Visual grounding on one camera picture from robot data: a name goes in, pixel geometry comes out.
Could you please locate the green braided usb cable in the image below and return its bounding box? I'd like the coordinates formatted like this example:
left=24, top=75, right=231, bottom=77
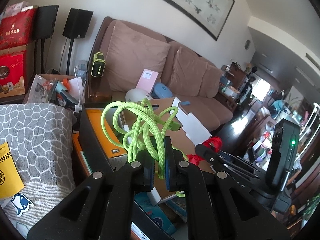
left=100, top=98, right=189, bottom=198

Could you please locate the cardboard box tray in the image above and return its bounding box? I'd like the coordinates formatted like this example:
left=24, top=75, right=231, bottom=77
left=120, top=96, right=213, bottom=205

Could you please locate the orange book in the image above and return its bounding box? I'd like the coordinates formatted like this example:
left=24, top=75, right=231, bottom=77
left=86, top=108, right=127, bottom=158

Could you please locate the white dome lamp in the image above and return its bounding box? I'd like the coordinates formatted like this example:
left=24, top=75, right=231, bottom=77
left=125, top=88, right=153, bottom=102

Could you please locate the right sofa cushion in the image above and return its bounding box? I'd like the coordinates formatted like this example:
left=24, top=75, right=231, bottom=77
left=199, top=64, right=223, bottom=98

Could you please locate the sofa cushion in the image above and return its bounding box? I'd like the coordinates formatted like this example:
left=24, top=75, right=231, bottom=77
left=199, top=64, right=223, bottom=98
left=100, top=20, right=170, bottom=92
left=168, top=47, right=207, bottom=96

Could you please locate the pink booklet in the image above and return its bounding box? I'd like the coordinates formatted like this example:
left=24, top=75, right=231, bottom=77
left=136, top=69, right=159, bottom=94

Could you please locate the middle sofa cushion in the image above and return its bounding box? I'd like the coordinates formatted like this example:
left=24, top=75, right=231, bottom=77
left=168, top=47, right=207, bottom=96

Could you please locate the green portable speaker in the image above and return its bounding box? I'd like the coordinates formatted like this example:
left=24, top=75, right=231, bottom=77
left=91, top=52, right=106, bottom=77

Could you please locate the grey patterned fleece blanket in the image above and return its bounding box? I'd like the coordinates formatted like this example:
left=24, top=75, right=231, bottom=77
left=1, top=103, right=75, bottom=237

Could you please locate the brown fabric sofa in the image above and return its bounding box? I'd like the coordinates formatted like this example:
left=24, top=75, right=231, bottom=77
left=86, top=17, right=233, bottom=132

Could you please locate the left sofa cushion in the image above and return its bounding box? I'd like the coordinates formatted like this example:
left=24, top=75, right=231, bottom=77
left=100, top=20, right=170, bottom=92

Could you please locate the blue shark sticker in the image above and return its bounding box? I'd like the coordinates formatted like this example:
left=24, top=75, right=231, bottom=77
left=10, top=193, right=34, bottom=217

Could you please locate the yellow paper envelope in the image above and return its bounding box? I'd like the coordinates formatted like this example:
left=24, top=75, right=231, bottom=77
left=0, top=142, right=24, bottom=199

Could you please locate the red chocolate gift box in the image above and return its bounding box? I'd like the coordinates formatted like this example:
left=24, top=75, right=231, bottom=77
left=0, top=50, right=27, bottom=98

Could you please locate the right black speaker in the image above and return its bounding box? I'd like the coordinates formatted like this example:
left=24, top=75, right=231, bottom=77
left=62, top=8, right=93, bottom=39

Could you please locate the black speaker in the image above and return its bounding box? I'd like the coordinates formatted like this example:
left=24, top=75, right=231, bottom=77
left=62, top=8, right=93, bottom=39
left=33, top=5, right=59, bottom=40

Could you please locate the left black speaker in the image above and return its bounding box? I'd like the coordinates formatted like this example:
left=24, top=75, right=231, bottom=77
left=33, top=5, right=59, bottom=40

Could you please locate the red tea gift bag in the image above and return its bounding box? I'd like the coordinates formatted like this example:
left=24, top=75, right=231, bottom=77
left=0, top=8, right=37, bottom=50

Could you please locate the round wall clock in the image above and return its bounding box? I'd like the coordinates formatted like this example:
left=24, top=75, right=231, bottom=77
left=245, top=40, right=251, bottom=50

